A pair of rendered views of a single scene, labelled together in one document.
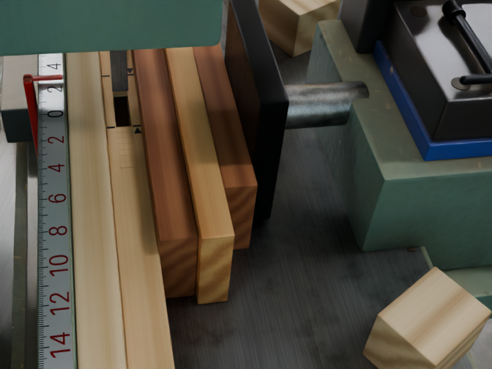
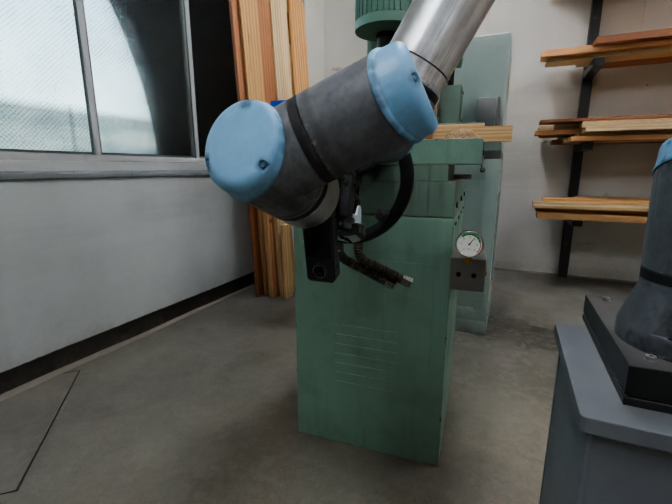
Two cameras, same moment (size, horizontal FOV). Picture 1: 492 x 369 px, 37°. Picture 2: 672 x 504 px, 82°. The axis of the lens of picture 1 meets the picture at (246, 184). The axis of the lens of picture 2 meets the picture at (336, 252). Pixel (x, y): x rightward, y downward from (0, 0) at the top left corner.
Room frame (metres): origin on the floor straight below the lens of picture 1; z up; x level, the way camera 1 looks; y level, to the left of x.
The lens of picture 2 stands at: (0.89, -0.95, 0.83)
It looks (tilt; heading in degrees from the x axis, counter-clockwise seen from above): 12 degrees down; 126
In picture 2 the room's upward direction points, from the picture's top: straight up
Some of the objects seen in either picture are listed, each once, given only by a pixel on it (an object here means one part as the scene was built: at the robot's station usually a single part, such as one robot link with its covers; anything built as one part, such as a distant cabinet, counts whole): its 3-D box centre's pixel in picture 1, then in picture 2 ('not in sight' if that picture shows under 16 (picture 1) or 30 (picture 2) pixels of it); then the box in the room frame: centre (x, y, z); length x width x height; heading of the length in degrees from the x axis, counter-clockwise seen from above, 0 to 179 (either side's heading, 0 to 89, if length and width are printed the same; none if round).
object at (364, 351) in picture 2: not in sight; (387, 306); (0.28, 0.19, 0.36); 0.58 x 0.45 x 0.71; 106
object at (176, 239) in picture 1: (152, 102); not in sight; (0.33, 0.06, 0.93); 0.25 x 0.02 x 0.05; 16
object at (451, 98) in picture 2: not in sight; (446, 107); (0.42, 0.30, 1.02); 0.09 x 0.07 x 0.12; 16
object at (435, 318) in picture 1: (425, 333); not in sight; (0.20, -0.10, 0.92); 0.05 x 0.04 x 0.04; 138
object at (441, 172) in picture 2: not in sight; (378, 172); (0.33, 0.02, 0.82); 0.40 x 0.21 x 0.04; 16
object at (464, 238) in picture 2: not in sight; (469, 246); (0.62, -0.05, 0.65); 0.06 x 0.04 x 0.08; 16
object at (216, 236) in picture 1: (184, 116); not in sight; (0.32, 0.04, 0.93); 0.23 x 0.02 x 0.06; 16
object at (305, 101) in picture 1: (301, 106); not in sight; (0.32, -0.03, 0.95); 0.09 x 0.07 x 0.09; 16
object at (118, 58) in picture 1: (118, 50); not in sight; (0.32, 0.08, 0.97); 0.01 x 0.01 x 0.05; 16
